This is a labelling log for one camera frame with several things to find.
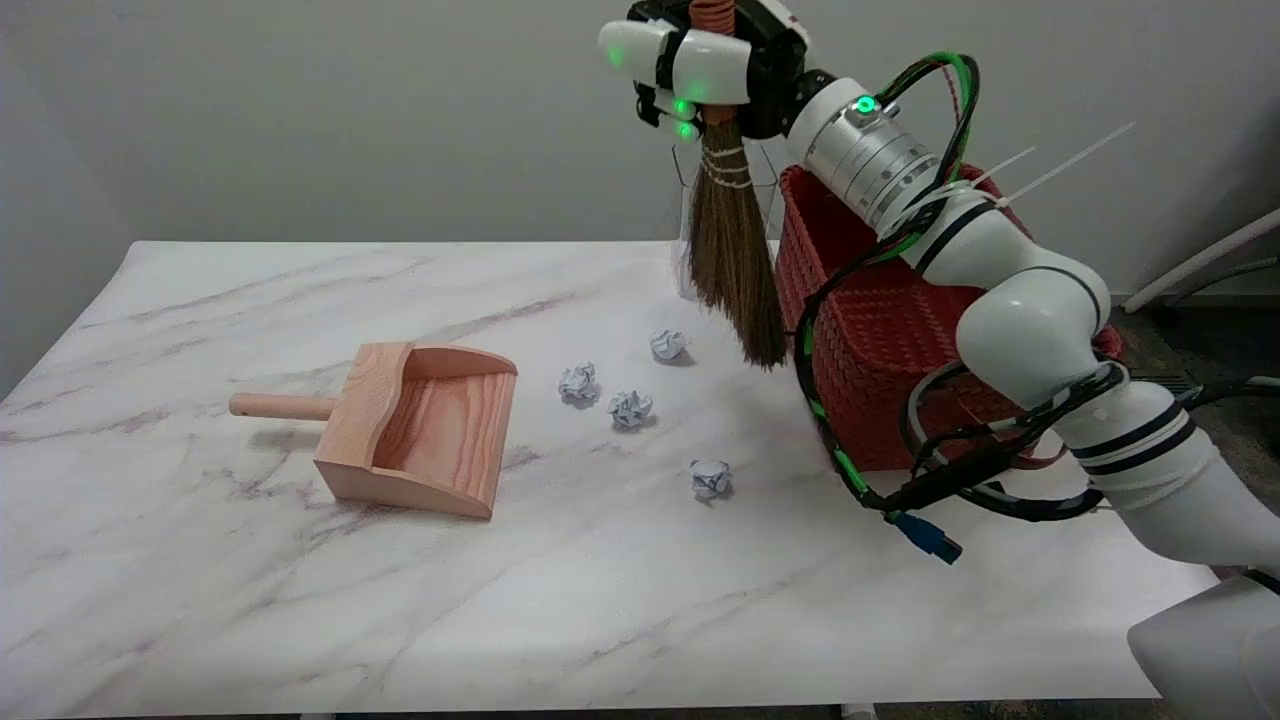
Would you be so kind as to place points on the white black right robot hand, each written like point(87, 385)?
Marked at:
point(712, 68)

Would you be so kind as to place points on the small brown straw broom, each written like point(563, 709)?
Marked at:
point(735, 250)

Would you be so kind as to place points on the white paper ball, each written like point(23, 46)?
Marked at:
point(578, 382)
point(669, 345)
point(630, 408)
point(710, 479)

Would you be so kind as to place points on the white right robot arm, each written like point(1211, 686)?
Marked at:
point(1030, 320)

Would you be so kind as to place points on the wooden dustpan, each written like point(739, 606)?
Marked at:
point(440, 430)

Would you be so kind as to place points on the clear plastic container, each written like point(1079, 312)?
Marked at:
point(681, 250)

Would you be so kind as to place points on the red woven basket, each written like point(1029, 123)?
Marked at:
point(880, 340)

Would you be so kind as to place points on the white pipe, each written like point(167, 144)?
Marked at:
point(1200, 262)

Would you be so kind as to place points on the grey pipe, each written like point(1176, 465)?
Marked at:
point(1232, 272)

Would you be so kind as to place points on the floor vent grille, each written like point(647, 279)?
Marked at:
point(1180, 385)

